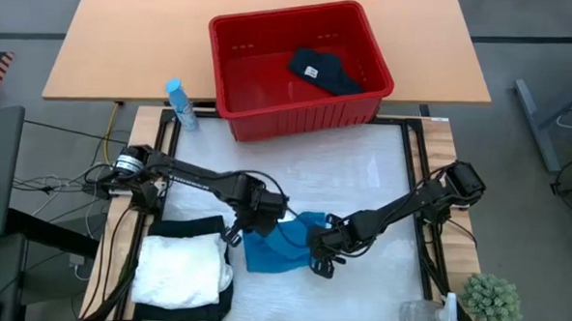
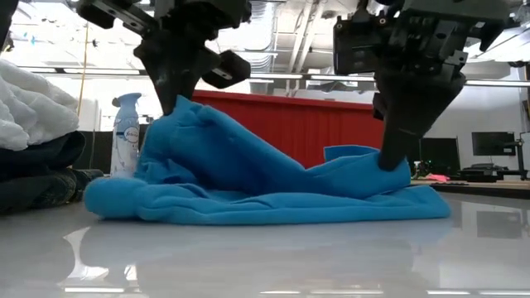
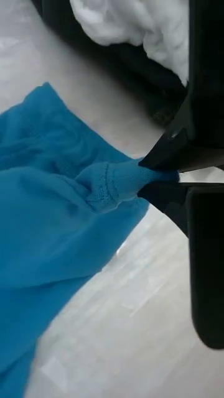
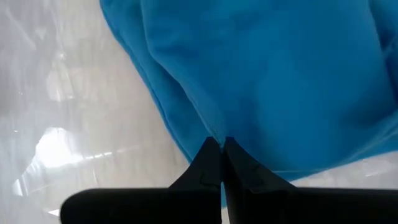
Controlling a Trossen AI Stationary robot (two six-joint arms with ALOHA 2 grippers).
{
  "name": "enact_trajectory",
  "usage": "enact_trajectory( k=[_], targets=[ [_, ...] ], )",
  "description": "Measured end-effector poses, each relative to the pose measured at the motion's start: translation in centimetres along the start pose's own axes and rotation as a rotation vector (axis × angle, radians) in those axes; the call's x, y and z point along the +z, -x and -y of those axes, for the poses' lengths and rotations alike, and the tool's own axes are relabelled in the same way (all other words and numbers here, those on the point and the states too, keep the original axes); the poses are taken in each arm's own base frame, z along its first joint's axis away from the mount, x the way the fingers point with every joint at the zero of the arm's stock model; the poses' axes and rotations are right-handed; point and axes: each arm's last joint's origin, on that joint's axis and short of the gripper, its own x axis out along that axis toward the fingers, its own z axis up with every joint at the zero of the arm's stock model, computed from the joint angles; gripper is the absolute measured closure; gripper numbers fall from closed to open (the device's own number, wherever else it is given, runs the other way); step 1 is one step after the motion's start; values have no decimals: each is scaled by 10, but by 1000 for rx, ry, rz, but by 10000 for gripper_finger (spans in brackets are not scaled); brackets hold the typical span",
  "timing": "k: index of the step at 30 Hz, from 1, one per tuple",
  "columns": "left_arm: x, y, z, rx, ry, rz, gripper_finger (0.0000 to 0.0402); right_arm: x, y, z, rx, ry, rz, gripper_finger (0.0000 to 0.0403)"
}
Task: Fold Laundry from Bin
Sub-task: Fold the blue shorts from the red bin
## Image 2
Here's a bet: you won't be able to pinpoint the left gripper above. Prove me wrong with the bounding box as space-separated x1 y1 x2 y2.
76 0 253 116

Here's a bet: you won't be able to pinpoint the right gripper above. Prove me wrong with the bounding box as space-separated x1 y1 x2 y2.
371 0 511 172

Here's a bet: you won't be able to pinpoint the blue garment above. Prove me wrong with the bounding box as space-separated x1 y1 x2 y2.
84 94 452 227

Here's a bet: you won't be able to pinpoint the white lace garment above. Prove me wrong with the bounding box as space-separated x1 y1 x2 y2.
0 57 80 152

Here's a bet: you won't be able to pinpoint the dark denim jeans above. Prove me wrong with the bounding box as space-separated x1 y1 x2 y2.
0 130 104 215

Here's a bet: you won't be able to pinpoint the red plastic laundry bin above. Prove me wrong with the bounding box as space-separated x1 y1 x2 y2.
190 89 386 169

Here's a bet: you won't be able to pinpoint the light blue air freshener bottle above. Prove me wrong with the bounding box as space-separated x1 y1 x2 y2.
110 92 142 179

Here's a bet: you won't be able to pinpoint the black computer monitor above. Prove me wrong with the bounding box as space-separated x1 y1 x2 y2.
472 131 517 157

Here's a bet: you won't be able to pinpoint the black desk equipment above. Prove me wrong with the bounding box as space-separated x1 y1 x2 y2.
458 163 504 184

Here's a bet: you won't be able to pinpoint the black partition panel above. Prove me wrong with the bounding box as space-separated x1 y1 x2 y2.
72 130 115 175

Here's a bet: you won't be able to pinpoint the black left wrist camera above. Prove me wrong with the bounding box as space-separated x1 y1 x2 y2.
201 49 253 90

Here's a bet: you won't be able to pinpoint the silver ceiling duct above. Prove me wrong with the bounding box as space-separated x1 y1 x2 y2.
329 24 388 78

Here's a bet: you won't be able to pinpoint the ceiling light rail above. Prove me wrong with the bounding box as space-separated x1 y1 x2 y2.
18 65 530 88

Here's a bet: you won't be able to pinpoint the yellow hanging cord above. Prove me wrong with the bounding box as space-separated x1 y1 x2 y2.
75 22 90 118

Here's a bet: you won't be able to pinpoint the black aluminium table frame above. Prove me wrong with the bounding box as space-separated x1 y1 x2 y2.
430 184 530 200

